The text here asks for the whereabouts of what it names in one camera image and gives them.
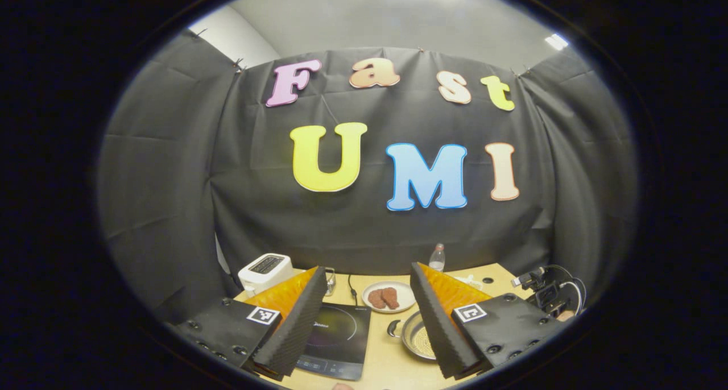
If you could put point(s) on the white toaster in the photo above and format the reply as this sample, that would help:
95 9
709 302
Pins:
264 270

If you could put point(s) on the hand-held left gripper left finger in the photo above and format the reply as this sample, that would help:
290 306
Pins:
296 330

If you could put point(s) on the white round plate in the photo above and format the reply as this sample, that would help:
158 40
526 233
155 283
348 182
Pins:
398 290

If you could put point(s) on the pile of soybeans in pot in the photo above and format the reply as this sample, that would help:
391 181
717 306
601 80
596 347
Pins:
422 340

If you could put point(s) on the white divided dish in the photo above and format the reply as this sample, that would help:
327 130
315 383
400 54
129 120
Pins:
469 280

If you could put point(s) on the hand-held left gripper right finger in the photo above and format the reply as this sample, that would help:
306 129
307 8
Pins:
441 333

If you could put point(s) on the brown meat slice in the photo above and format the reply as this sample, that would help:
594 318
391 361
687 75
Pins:
376 299
391 298

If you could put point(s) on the clear water bottle red label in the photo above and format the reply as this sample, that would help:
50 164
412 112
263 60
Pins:
437 259

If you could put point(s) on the black induction cooktop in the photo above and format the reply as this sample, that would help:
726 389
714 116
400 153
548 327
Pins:
338 339

